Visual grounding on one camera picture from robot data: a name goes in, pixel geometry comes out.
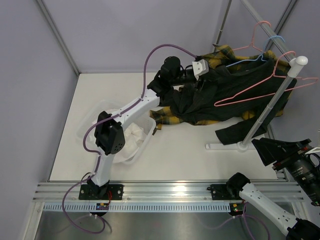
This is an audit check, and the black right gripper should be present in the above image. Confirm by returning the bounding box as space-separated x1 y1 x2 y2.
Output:
251 135 320 205

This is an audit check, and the dark green striped shirt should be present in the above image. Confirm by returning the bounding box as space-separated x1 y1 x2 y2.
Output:
159 59 298 146

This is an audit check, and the blue wire hanger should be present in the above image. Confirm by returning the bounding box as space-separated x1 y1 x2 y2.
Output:
224 35 286 68

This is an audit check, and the white shirt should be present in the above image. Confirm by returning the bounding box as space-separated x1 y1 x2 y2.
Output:
94 111 147 165

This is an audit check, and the pink wire hanger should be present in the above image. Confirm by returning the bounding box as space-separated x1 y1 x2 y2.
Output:
232 20 272 52
213 51 320 108

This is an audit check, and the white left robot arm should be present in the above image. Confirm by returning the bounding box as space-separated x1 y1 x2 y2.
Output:
79 56 209 201

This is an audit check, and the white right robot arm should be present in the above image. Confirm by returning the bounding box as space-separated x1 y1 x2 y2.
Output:
207 137 320 240

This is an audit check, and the yellow plaid shirt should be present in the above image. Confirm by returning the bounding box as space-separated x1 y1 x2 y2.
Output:
149 44 293 136

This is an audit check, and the white plastic basket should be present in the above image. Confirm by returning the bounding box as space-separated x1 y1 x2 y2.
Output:
75 100 156 162

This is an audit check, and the grey clothes rack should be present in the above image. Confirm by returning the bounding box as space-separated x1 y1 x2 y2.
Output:
205 0 308 152

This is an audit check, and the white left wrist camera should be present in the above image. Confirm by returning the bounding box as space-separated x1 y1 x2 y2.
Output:
192 59 210 81

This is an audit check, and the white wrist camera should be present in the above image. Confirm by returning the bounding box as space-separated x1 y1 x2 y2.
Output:
192 59 210 81
308 147 320 154

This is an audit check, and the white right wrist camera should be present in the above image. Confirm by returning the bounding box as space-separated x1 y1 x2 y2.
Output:
308 147 320 154

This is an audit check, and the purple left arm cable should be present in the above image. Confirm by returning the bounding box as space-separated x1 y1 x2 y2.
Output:
61 43 201 235

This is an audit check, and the white slotted cable duct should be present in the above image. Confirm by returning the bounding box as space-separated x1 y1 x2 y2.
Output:
43 202 231 213

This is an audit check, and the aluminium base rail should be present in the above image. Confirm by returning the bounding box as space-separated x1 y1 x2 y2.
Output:
32 181 306 202

